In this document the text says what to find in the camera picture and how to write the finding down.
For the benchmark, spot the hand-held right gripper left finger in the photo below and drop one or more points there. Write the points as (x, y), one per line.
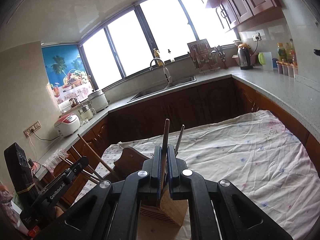
(156, 165)

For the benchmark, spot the yellow oil bottle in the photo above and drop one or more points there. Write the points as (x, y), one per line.
(281, 51)

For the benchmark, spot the wooden chopstick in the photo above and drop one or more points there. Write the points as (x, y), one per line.
(92, 178)
(166, 132)
(97, 156)

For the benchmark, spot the wooden cutting board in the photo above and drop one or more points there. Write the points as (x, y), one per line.
(198, 43)

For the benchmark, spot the lace cloth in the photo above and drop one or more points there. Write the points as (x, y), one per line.
(53, 158)

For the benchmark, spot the pink plastic bag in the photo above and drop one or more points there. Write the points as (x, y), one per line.
(5, 197)

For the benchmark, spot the spice jar set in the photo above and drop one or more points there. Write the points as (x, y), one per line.
(287, 68)

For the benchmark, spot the white wall outlet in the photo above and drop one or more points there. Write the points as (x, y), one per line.
(257, 37)

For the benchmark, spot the steel sink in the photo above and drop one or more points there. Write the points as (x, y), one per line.
(162, 87)

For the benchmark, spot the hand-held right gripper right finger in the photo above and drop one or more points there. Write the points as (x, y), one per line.
(172, 165)

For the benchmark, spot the black device with rubber band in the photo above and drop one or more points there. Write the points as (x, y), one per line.
(18, 167)

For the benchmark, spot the yellow figurine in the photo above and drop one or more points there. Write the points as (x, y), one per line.
(157, 53)

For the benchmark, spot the wooden base cabinets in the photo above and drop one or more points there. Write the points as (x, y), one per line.
(187, 105)

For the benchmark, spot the steel electric kettle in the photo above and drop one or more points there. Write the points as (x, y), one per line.
(244, 57)

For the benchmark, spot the white printed cloth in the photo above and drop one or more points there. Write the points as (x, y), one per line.
(237, 150)

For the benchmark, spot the person's left hand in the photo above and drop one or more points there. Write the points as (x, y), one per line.
(61, 211)

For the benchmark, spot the large white rice cooker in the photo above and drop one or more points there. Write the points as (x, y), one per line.
(98, 100)

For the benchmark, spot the palm print roller blind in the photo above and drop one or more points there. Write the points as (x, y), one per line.
(66, 72)

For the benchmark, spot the metal kitchen faucet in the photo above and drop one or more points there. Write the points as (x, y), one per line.
(160, 63)

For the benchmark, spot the wooden utensil holder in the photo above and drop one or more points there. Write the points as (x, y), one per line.
(175, 207)

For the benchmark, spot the pink and white rice cooker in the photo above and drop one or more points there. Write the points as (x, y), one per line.
(67, 125)

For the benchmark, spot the grey metal chopstick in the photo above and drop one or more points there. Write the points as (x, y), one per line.
(180, 137)

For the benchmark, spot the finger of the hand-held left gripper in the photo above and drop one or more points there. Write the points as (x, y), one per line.
(76, 165)

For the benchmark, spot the grey kitchen countertop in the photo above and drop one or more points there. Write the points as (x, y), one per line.
(275, 92)

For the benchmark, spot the wall outlet strip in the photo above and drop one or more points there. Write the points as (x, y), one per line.
(32, 128)

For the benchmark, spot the kitchen window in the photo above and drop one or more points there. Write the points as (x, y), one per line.
(155, 35)

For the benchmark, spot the metal dish rack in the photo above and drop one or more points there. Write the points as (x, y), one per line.
(207, 60)

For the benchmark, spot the wooden wall cabinets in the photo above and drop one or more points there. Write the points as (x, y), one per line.
(245, 0)

